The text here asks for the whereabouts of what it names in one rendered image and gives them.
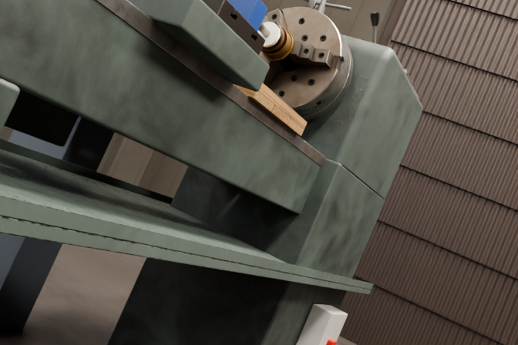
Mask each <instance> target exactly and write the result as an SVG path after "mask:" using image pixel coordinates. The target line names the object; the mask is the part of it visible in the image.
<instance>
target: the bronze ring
mask: <svg viewBox="0 0 518 345"><path fill-rule="evenodd" d="M276 25H277V24H276ZM277 26H278V28H279V29H280V31H281V35H280V38H279V39H278V41H277V42H276V43H275V44H274V45H272V46H271V47H263V48H262V50H261V51H262V53H263V55H264V56H265V57H266V58H267V59H269V60H271V61H280V60H282V59H285V58H286V57H288V55H289V54H290V52H291V50H292V48H293V44H294V40H293V37H292V35H291V34H290V32H288V31H287V30H284V29H283V28H282V27H280V26H279V25H277Z"/></svg>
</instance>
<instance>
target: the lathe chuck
mask: <svg viewBox="0 0 518 345"><path fill-rule="evenodd" d="M282 10H283V13H284V18H285V21H286V24H287V27H288V32H290V34H291V35H292V37H293V40H294V41H300V42H301V43H302V44H305V45H313V46H314V48H316V49H329V50H330V51H331V52H332V54H333V55H334V56H339V57H340V58H341V66H340V69H339V71H338V70H337V69H329V68H322V67H316V66H309V65H299V66H298V67H297V68H296V69H295V70H293V71H290V72H282V73H281V74H280V75H279V76H278V77H277V78H276V79H275V80H274V82H273V83H272V84H271V85H270V86H269V87H268V88H269V89H270V90H271V91H272V92H273V93H275V94H276V95H277V96H278V97H279V98H280V99H282V100H283V101H284V102H285V103H286V104H287V105H289V106H290V107H291V108H292V109H293V110H294V111H295V112H296V113H297V114H298V115H299V116H300V117H302V118H304V117H307V116H311V115H313V114H315V113H317V112H320V111H321V110H322V109H324V108H325V107H327V106H328V105H329V104H331V103H332V102H333V101H334V100H335V99H336V97H337V96H338V95H339V93H340V92H341V90H342V89H343V87H344V85H345V83H346V81H347V78H348V74H349V69H350V54H349V50H348V46H347V44H346V41H345V40H344V38H343V37H342V35H341V33H340V32H339V30H338V29H337V28H336V26H335V24H334V23H333V22H332V20H331V19H330V18H329V17H328V16H326V15H325V14H323V13H322V12H320V11H318V10H315V9H313V8H307V7H291V8H284V9H282ZM290 58H291V57H290V56H288V57H286V58H285V59H282V60H280V61H279V62H280V63H281V65H282V66H283V67H284V70H285V66H286V64H287V62H288V61H289V59H290ZM322 99H323V100H324V102H323V103H322V104H321V105H320V106H318V107H314V104H315V103H316V102H318V101H319V100H322Z"/></svg>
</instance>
